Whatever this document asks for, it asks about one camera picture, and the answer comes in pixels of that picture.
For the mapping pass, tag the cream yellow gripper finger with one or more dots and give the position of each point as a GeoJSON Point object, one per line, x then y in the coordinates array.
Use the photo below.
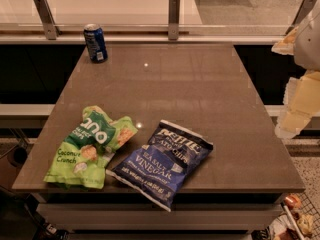
{"type": "Point", "coordinates": [286, 45]}
{"type": "Point", "coordinates": [301, 102]}

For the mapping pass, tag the green rice chip bag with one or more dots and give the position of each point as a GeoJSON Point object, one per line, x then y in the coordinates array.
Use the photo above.
{"type": "Point", "coordinates": [82, 157]}

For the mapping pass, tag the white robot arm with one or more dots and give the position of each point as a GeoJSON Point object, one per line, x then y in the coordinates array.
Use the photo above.
{"type": "Point", "coordinates": [307, 42]}

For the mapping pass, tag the blue salt vinegar chip bag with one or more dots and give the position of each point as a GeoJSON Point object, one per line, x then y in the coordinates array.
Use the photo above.
{"type": "Point", "coordinates": [158, 169]}

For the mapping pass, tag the blue pepsi can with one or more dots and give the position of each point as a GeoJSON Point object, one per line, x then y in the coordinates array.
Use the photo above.
{"type": "Point", "coordinates": [94, 38]}

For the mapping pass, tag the right metal railing bracket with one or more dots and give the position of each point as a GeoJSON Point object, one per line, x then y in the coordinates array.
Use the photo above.
{"type": "Point", "coordinates": [305, 7]}

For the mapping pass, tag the metal railing bracket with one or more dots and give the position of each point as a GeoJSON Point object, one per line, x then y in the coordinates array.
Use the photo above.
{"type": "Point", "coordinates": [173, 19]}
{"type": "Point", "coordinates": [305, 7]}
{"type": "Point", "coordinates": [51, 31]}

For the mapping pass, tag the middle metal railing bracket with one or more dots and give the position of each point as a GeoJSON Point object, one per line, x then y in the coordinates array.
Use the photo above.
{"type": "Point", "coordinates": [173, 19]}

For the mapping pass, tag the wire basket with snacks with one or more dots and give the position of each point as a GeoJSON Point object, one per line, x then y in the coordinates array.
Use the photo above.
{"type": "Point", "coordinates": [299, 221]}

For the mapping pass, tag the left metal railing bracket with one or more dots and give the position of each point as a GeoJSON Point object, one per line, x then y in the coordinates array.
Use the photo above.
{"type": "Point", "coordinates": [51, 31]}

